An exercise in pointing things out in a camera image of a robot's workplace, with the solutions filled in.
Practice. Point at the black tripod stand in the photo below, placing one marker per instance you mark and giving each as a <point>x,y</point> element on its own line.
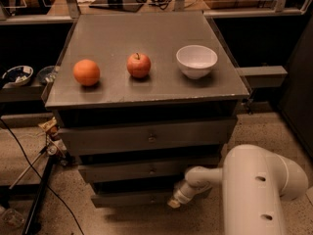
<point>35,192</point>

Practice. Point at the blue patterned bowl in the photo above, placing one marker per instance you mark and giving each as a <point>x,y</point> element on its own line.
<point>16,76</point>

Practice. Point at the grey side shelf block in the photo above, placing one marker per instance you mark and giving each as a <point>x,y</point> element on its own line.
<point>263,77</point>

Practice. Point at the orange fruit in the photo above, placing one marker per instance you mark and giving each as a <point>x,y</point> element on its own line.
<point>86,72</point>

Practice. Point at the grey bottom drawer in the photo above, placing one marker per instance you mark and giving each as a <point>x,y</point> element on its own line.
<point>132,198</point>

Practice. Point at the snack wrapper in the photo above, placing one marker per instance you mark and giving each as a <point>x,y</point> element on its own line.
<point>49,127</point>

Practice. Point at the red apple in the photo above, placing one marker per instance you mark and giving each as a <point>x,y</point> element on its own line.
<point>138,65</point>

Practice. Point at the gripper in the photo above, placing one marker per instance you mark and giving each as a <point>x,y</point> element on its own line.
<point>181,195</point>

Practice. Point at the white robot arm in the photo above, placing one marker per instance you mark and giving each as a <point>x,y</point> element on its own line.
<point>254,183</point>

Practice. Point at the grey top drawer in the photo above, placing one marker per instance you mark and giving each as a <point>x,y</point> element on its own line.
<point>147,136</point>

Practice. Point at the grey drawer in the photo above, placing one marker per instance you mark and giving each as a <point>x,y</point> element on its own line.
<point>96,173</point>
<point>132,198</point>
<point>147,136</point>

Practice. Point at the grey drawer cabinet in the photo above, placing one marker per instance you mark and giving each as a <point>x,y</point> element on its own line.
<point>165,94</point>

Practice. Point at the black monitor base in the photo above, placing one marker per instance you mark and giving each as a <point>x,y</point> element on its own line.
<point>132,6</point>

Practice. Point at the dark small bowl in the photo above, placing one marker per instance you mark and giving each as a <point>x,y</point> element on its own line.
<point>46,75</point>

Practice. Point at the grey middle drawer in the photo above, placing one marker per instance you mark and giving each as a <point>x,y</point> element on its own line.
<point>96,173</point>

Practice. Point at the white bowl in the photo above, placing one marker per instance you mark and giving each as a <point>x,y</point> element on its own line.
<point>196,61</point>

